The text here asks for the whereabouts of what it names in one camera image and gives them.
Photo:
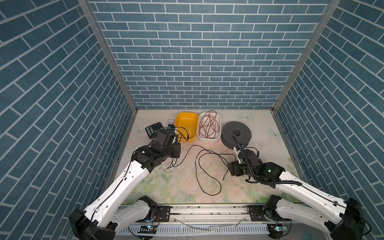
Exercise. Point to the black calculator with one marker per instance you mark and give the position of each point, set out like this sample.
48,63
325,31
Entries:
153,129

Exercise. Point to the grey perforated cable spool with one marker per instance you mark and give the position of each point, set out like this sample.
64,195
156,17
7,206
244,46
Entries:
242,133

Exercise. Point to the white plastic tub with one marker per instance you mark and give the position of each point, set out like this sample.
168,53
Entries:
209,127

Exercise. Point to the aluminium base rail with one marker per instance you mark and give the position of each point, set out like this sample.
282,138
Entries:
213,219

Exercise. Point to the pencil box blue white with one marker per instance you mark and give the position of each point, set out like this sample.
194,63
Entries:
170,122

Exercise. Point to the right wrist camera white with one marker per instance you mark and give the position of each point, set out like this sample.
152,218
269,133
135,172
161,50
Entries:
237,152

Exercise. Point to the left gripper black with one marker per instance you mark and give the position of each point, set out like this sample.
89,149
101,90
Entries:
177,151

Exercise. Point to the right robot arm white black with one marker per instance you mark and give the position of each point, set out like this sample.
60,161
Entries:
312,201

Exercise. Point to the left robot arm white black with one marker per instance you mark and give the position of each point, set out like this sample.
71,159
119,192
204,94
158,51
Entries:
120,192

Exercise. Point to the yellow plastic tub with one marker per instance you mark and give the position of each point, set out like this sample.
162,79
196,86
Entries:
187,124

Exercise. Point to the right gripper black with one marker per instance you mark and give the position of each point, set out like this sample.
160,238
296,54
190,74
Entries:
233,165

